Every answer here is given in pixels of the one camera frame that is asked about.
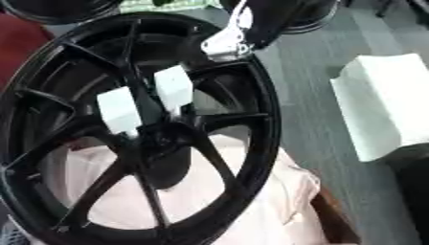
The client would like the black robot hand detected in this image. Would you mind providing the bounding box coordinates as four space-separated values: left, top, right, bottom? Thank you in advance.
241 0 299 51

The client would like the black round wheel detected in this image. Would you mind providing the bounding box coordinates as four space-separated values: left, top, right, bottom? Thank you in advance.
0 0 126 26
219 0 342 35

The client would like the black spoked wheel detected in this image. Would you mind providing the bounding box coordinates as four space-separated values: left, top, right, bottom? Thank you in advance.
0 11 283 245

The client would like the white foam block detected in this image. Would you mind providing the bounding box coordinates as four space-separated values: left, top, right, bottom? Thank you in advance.
328 53 429 163

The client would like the pale pink cloth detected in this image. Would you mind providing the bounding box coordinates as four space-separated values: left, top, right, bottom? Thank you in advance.
41 133 332 245

